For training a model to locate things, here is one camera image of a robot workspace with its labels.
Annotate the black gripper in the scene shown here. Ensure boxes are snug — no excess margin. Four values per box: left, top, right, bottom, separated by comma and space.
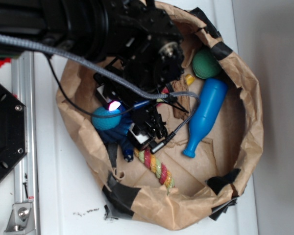
94, 58, 168, 150

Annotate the blue rubber ball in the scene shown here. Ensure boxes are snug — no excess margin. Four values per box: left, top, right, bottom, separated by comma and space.
91, 107, 122, 130

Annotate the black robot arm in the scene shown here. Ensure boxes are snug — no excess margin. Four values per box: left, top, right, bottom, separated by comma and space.
0, 0, 184, 110

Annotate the green rubber ball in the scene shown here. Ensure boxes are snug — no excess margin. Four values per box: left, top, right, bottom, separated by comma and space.
192, 47, 221, 79

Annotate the brown wooden bark piece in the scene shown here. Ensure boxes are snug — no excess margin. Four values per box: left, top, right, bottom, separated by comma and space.
171, 78, 190, 120

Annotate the blue plastic bowling pin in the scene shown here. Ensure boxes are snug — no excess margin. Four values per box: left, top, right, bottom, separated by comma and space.
183, 78, 228, 158

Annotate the brown paper bag bin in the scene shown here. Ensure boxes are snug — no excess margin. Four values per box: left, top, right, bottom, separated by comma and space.
56, 1, 264, 230

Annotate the navy blue rope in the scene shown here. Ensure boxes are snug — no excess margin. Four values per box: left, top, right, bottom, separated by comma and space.
98, 115, 135, 163

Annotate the multicolour braided rope toy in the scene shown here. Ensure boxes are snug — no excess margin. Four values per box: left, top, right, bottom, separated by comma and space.
133, 73, 196, 196

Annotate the thin black cable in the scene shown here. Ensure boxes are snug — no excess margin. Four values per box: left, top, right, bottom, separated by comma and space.
47, 55, 147, 116

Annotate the aluminium extrusion rail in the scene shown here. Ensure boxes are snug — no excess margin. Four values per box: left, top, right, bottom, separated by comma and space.
4, 52, 41, 235

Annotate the black hexagonal robot base plate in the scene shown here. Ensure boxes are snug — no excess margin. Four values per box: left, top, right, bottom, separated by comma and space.
0, 84, 26, 183

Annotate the metal corner bracket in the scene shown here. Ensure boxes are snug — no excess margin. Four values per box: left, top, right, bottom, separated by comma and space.
4, 202, 35, 235

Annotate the grey braided cable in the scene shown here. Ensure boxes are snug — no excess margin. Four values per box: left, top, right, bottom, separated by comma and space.
0, 32, 201, 154

